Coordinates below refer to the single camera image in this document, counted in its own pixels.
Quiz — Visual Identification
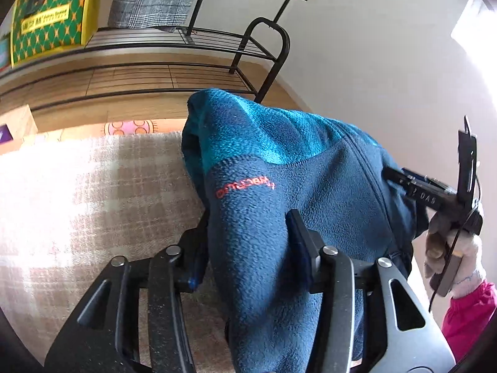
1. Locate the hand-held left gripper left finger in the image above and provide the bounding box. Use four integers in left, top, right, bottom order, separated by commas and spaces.
44, 212, 212, 373

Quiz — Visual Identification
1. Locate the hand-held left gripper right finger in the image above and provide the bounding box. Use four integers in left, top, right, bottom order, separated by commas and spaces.
285, 209, 455, 373

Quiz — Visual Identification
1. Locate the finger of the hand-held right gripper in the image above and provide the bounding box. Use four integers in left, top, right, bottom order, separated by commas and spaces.
382, 166, 431, 196

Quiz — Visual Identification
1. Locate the blue plaid fleece jacket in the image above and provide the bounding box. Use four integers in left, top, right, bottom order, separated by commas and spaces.
180, 87, 430, 373

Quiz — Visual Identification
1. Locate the person's right forearm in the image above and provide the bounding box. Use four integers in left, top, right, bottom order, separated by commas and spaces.
440, 280, 497, 364

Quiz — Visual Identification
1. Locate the person's right hand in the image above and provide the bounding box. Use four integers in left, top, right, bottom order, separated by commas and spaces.
423, 214, 488, 300

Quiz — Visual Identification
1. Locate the pink checked bed sheet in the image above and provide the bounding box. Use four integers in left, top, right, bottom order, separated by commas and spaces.
0, 131, 241, 373

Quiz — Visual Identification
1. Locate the pink patterned mat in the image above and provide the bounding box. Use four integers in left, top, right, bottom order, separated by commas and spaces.
103, 118, 187, 136

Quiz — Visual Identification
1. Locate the black metal rack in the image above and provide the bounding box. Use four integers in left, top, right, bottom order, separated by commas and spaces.
0, 0, 311, 105

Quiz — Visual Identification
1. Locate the brown cardboard box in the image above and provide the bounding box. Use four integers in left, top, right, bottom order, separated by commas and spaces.
0, 104, 39, 154

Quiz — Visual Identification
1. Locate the yellow green patterned box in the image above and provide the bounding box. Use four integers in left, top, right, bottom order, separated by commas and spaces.
8, 0, 107, 68

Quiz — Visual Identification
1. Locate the black cable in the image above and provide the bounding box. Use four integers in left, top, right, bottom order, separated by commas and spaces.
427, 202, 482, 311

